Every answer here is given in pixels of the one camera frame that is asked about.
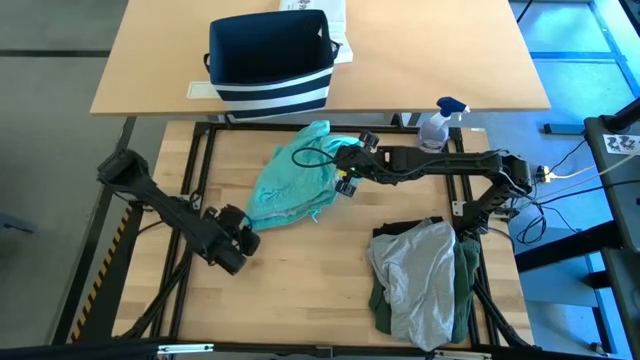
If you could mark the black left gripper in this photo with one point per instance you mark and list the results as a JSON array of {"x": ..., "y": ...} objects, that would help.
[{"x": 227, "y": 240}]

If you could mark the black aluminium table frame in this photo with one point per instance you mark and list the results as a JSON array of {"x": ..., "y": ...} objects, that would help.
[{"x": 240, "y": 127}]

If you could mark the dark green garment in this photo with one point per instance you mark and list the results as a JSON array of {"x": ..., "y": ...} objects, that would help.
[{"x": 465, "y": 280}]

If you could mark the navy white striped fabric bin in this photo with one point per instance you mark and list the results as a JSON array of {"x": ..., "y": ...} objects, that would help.
[{"x": 270, "y": 95}]

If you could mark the black T-shirt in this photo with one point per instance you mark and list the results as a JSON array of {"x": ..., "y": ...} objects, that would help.
[{"x": 395, "y": 227}]

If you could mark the white rectangular desk plate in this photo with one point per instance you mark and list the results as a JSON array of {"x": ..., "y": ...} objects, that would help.
[{"x": 200, "y": 91}]

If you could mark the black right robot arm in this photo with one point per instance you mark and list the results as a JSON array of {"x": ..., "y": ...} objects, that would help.
[{"x": 450, "y": 161}]

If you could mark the spray bottle with blue head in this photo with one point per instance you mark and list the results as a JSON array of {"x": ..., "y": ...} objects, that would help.
[{"x": 432, "y": 135}]

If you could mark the table-level camera box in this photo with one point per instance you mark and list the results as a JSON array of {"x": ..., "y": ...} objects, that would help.
[{"x": 324, "y": 352}]

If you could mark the light wooden desk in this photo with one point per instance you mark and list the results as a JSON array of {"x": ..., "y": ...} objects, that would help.
[{"x": 425, "y": 50}]

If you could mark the bright green garment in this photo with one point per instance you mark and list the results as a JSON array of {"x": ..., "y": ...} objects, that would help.
[{"x": 290, "y": 190}]

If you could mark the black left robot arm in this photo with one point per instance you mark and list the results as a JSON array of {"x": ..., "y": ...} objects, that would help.
[{"x": 160, "y": 205}]

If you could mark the yellow black hazard strip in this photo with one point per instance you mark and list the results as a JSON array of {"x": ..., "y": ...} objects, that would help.
[{"x": 100, "y": 280}]

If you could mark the white yellow power plug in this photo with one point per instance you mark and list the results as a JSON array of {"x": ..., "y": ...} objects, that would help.
[{"x": 544, "y": 175}]

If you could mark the white printed tag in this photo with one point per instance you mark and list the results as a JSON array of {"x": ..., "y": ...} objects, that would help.
[{"x": 622, "y": 144}]

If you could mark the grey patterned garment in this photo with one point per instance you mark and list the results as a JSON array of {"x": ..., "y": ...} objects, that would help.
[{"x": 415, "y": 280}]

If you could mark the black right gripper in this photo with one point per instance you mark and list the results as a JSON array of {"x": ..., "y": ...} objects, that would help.
[{"x": 362, "y": 164}]

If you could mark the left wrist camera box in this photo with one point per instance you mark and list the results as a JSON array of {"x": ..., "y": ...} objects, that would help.
[{"x": 232, "y": 262}]

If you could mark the black cart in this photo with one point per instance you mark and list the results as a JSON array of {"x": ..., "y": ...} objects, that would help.
[{"x": 620, "y": 210}]

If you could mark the silver metal bracket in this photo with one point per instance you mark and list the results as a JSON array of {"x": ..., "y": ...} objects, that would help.
[
  {"x": 462, "y": 355},
  {"x": 185, "y": 348}
]

